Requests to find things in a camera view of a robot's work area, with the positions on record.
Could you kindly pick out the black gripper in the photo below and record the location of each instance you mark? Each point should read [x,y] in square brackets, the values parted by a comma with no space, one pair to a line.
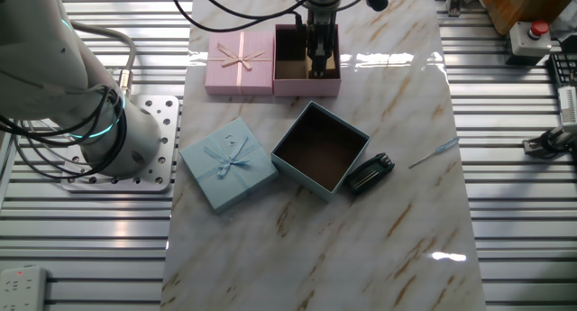
[321,31]

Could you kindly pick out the small wooden block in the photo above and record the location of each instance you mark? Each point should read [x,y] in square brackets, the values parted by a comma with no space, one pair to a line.
[330,70]

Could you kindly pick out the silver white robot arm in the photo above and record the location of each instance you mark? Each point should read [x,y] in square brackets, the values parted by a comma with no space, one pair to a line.
[36,67]

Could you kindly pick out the pink open gift box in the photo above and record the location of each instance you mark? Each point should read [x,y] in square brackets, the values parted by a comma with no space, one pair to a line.
[306,88]

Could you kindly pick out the light blue open gift box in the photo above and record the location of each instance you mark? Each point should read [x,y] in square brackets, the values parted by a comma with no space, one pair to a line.
[320,149]

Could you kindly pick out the emergency stop button box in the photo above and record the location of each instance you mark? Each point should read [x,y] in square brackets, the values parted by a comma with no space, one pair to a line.
[525,42]

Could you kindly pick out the brown cardboard box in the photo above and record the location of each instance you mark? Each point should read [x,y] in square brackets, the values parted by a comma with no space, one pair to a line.
[518,4]

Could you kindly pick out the pink lid with bow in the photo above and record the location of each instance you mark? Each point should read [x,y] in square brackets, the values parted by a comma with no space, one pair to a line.
[257,76]

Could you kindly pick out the black hex key set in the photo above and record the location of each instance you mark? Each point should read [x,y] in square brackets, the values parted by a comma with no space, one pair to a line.
[369,176]

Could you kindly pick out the grey metal clamp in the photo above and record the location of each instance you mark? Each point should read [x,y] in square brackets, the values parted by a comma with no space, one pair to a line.
[454,4]

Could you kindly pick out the clear plastic pipette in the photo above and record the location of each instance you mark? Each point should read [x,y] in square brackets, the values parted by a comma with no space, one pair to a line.
[446,144]

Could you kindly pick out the light blue lid with bow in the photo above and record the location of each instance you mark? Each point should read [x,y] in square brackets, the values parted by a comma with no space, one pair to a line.
[216,185]

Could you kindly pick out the marble pattern table mat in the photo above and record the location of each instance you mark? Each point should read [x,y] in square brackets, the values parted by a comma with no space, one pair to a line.
[315,257]

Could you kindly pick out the black keyboard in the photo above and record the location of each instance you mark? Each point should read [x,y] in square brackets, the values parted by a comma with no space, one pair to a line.
[565,70]

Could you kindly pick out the white power strip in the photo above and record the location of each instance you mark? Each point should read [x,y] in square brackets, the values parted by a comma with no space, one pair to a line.
[22,288]

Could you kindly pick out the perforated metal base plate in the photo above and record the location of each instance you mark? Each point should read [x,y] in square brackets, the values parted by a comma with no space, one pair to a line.
[167,144]

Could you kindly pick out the small camera on mount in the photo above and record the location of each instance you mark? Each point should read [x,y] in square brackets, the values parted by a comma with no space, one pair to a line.
[552,142]

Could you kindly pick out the silver ribbed camera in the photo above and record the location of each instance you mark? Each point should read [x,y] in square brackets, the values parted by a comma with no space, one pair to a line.
[569,106]

